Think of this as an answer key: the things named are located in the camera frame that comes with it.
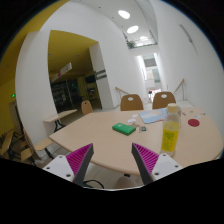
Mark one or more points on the wooden stair handrail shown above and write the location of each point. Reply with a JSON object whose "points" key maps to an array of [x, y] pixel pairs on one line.
{"points": [[121, 93], [181, 88]]}

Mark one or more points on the wooden chair left back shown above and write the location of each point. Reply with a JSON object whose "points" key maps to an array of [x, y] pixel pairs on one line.
{"points": [[131, 102]]}

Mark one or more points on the hanging red white sign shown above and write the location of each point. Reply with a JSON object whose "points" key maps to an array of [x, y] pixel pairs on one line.
{"points": [[61, 72]]}

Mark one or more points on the light blue paper sheet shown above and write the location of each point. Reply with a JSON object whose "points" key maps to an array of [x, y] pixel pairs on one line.
{"points": [[152, 116]]}

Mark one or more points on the clear bottle yellow label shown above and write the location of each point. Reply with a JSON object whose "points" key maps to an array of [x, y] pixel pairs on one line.
{"points": [[171, 127]]}

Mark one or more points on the wooden chair right back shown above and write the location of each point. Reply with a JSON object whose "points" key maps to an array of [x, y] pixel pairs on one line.
{"points": [[162, 99]]}

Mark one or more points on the red round lid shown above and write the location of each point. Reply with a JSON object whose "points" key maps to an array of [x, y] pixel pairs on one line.
{"points": [[194, 122]]}

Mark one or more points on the wooden chair far left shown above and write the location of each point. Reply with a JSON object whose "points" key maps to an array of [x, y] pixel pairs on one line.
{"points": [[86, 107]]}

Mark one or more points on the balcony plant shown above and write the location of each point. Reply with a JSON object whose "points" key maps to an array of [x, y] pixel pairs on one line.
{"points": [[131, 44]]}

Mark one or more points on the green box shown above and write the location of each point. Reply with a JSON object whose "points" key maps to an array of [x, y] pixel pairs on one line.
{"points": [[124, 129]]}

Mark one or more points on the small colourful cards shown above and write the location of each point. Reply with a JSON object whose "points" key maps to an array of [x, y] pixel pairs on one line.
{"points": [[142, 129]]}

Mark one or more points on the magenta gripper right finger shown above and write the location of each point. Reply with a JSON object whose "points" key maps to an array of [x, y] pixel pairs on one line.
{"points": [[153, 166]]}

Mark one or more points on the wooden chair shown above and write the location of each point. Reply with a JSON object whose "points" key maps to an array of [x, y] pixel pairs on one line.
{"points": [[86, 107], [28, 148], [162, 99], [131, 102]]}

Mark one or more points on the wooden chair near left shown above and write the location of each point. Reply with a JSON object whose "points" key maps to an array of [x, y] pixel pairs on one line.
{"points": [[28, 148]]}

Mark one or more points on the wooden stair handrail right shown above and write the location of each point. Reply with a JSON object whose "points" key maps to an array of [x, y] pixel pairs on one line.
{"points": [[181, 88]]}

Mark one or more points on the wooden stair handrail left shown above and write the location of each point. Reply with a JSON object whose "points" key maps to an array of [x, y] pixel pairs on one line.
{"points": [[121, 93]]}

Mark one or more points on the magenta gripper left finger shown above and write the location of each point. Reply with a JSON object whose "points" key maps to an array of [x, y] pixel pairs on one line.
{"points": [[73, 166]]}

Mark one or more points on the small wall desk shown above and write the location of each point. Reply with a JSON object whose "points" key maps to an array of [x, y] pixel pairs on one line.
{"points": [[56, 119]]}

